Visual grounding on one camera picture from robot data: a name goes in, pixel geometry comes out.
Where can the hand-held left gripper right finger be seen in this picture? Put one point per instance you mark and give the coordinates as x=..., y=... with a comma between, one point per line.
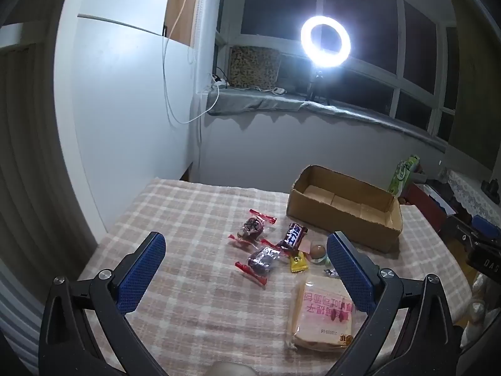
x=348, y=270

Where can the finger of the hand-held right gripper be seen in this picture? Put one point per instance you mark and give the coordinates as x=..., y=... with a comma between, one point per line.
x=464, y=233
x=485, y=225

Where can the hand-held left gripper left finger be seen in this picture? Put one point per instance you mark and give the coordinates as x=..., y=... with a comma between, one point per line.
x=143, y=270

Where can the yellow candy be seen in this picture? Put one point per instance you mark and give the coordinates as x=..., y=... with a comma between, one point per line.
x=298, y=262

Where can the sliced bread packet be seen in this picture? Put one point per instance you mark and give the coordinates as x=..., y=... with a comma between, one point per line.
x=321, y=313

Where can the brown chocolate bar white lettering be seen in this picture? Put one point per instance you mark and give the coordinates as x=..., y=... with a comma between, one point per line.
x=293, y=235

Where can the brown cardboard box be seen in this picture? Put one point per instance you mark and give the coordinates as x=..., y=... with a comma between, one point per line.
x=313, y=213

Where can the red dark snack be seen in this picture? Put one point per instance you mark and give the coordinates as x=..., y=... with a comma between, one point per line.
x=262, y=260
x=250, y=227

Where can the small clear wrapped candy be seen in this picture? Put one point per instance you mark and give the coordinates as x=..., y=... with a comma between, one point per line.
x=332, y=273

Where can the brown egg snack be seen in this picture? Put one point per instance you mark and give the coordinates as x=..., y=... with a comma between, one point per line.
x=318, y=250

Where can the white lace cloth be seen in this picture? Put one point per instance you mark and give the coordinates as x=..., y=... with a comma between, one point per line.
x=465, y=192

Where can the pink snack packet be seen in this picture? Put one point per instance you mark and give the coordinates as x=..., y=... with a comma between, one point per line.
x=303, y=246

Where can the red box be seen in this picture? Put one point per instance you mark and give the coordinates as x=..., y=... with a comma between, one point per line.
x=422, y=203

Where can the pink checked blanket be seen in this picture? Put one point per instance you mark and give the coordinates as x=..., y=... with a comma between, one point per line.
x=188, y=219

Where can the green snack packet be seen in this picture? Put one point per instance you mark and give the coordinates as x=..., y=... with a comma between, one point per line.
x=401, y=176

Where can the olive curtain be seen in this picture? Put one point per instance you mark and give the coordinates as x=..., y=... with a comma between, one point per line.
x=473, y=86

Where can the grey ribbed panel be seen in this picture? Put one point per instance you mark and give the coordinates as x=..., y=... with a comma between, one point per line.
x=35, y=164

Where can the white wardrobe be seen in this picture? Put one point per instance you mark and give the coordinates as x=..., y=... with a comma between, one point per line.
x=125, y=105

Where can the black tripod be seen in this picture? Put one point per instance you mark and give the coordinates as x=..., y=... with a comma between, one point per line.
x=315, y=86

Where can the white charger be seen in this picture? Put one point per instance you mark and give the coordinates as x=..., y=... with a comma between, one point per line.
x=278, y=91

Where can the grey windowsill cloth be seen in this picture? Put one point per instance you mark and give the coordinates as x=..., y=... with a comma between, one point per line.
x=254, y=102

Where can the white power strip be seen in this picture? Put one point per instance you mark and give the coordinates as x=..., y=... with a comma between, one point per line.
x=219, y=81

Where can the white framed window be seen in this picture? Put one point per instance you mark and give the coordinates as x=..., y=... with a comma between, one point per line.
x=399, y=27

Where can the leopard print cushion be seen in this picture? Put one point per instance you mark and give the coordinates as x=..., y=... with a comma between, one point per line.
x=253, y=66

